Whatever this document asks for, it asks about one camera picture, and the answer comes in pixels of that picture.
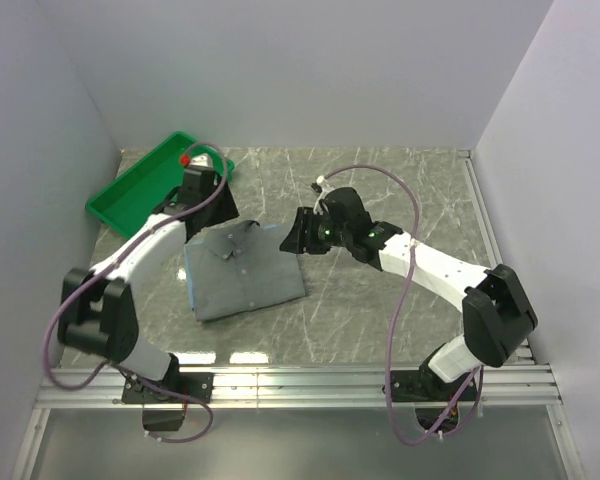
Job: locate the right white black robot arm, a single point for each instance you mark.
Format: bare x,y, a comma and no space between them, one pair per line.
496,312

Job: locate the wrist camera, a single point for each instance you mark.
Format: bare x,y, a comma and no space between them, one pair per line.
199,179
343,206

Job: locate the grey long sleeve shirt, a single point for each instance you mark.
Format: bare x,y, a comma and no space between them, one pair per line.
284,280

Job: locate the light blue shirt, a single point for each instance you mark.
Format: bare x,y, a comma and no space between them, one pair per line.
225,269

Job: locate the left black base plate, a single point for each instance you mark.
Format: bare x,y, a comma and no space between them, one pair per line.
140,391

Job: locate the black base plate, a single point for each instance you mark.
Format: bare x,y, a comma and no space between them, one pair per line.
423,385
140,391

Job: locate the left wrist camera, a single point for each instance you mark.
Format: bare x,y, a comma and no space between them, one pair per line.
199,179

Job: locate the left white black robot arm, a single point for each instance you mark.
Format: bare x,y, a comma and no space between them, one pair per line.
97,314

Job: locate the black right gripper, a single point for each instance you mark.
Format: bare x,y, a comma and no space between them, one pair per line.
298,241

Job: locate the green plastic tray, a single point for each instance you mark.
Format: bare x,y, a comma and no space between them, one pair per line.
126,204

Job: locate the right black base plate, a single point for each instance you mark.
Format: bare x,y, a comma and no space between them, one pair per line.
423,385

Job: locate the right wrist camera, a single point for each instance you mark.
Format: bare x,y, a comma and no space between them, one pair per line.
343,206

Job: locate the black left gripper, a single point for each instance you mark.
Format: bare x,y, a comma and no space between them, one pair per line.
228,208

